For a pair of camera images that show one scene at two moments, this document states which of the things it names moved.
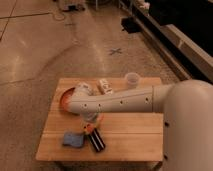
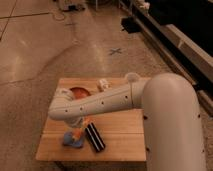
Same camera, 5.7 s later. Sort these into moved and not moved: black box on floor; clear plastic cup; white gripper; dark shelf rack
Moved: white gripper
Not moved: clear plastic cup; black box on floor; dark shelf rack
